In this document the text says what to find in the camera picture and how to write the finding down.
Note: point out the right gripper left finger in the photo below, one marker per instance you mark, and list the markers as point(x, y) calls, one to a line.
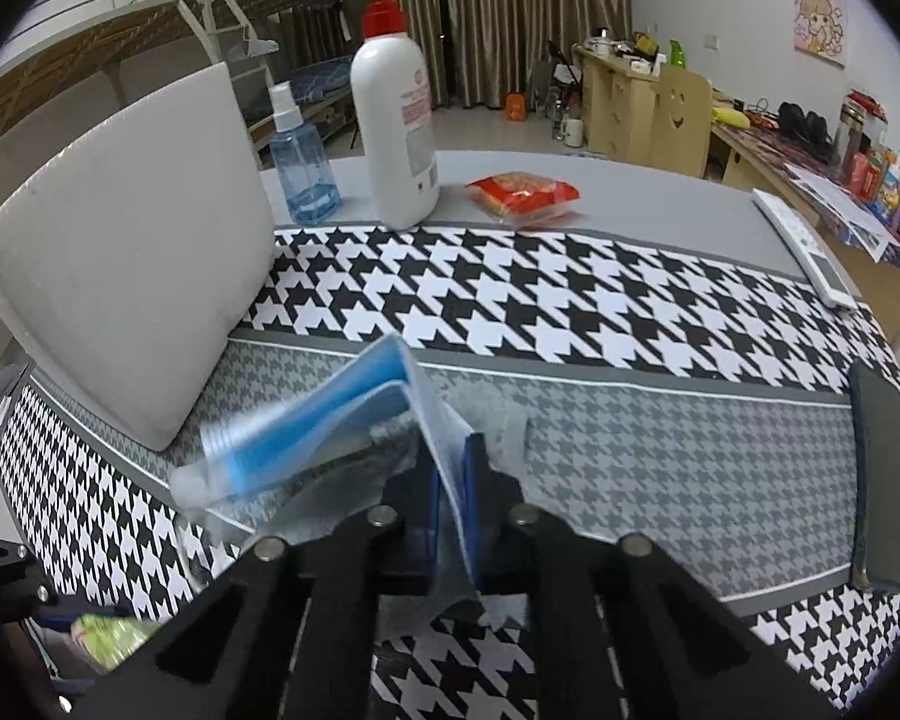
point(288, 630)

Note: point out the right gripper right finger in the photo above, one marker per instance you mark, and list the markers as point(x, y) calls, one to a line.
point(619, 630)

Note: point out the blue face mask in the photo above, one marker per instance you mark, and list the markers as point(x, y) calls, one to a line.
point(341, 440)

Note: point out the green snack packet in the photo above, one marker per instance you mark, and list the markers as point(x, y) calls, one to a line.
point(108, 641)

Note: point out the houndstooth table mat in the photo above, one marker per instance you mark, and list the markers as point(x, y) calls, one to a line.
point(700, 401)

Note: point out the black smartphone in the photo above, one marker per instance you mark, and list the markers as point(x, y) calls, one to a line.
point(876, 416)

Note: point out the white styrofoam box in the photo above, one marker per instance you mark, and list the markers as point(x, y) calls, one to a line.
point(128, 258)

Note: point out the white remote control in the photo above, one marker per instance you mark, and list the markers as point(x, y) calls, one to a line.
point(799, 238)

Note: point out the blue spray bottle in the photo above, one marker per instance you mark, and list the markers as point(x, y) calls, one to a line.
point(300, 161)

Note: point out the red snack packet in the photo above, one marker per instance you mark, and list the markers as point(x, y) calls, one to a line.
point(518, 199)

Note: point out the printed paper sheets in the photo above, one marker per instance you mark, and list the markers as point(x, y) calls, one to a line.
point(826, 204)

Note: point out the wooden desk with drawers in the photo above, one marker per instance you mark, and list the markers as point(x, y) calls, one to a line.
point(621, 117)

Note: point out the wooden smiley chair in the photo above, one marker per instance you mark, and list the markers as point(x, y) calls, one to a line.
point(680, 131)

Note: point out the orange container on floor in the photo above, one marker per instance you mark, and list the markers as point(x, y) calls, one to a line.
point(515, 107)

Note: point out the white lotion pump bottle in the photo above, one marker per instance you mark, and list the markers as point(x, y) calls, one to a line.
point(390, 87)

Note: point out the white metal bunk bed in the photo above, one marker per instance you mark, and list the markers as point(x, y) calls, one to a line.
point(62, 43)

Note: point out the anime girl poster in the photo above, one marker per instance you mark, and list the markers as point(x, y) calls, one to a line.
point(820, 29)

